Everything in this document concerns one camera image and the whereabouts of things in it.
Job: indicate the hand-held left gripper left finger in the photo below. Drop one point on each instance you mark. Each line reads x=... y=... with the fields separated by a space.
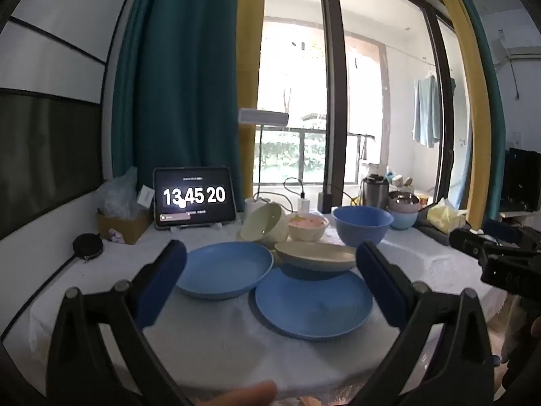
x=162 y=281

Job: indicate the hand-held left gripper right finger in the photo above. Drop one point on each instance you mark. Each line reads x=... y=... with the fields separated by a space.
x=380 y=281

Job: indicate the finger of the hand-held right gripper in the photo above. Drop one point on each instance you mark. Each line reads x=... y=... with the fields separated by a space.
x=501 y=229
x=463 y=239

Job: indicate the large blue bowl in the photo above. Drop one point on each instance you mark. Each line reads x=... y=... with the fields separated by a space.
x=359 y=228

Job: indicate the deep blue plate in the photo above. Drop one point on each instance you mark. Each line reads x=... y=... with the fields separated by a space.
x=224 y=268

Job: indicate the beige plate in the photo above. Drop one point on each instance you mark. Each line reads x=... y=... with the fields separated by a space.
x=312 y=258

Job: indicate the pink strawberry bowl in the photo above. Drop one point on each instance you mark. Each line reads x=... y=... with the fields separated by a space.
x=308 y=228

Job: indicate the pale green bowl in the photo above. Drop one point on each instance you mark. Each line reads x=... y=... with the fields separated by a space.
x=264 y=224

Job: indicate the person's left hand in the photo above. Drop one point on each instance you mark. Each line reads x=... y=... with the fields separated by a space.
x=241 y=394

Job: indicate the yellow tissue pack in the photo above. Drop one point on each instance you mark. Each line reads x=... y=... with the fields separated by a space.
x=443 y=218

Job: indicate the grey pouch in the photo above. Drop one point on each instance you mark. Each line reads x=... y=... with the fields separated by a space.
x=433 y=234

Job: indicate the black monitor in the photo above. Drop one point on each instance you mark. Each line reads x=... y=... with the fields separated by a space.
x=522 y=182

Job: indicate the light blue bowl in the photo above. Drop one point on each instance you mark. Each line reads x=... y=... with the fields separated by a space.
x=403 y=220

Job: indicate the brown cardboard box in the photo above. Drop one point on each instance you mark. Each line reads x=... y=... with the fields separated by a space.
x=126 y=230

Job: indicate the pink steel-lined bowl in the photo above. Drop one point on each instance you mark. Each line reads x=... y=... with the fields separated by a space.
x=403 y=203

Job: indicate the white textured tablecloth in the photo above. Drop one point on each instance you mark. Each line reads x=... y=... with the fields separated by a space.
x=211 y=338

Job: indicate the black round tape measure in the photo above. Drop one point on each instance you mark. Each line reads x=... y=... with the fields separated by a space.
x=87 y=246

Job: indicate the small white card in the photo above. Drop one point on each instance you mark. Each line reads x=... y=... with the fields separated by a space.
x=144 y=196

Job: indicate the steel kettle pot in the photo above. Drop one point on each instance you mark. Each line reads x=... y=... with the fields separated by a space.
x=374 y=192

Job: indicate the tablet with clock display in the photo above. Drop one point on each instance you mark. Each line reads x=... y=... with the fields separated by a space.
x=194 y=196

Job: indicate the black charger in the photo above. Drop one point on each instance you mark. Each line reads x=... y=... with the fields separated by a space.
x=325 y=203

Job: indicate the clear plastic bag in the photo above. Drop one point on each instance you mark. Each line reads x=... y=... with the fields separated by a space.
x=116 y=194

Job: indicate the white charger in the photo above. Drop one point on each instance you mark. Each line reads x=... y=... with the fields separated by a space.
x=303 y=205

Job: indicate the hanging light blue towel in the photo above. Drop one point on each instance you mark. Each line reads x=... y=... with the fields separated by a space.
x=424 y=114

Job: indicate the yellow curtain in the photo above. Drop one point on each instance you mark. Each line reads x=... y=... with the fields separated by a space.
x=247 y=50
x=469 y=93

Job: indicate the balcony railing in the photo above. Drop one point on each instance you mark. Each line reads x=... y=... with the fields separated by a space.
x=312 y=131

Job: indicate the white air conditioner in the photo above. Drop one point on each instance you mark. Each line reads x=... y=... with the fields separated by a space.
x=520 y=46

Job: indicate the white desk lamp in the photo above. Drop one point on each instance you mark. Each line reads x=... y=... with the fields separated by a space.
x=262 y=118

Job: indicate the dark window frame post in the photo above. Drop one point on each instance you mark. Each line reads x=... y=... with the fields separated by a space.
x=334 y=93

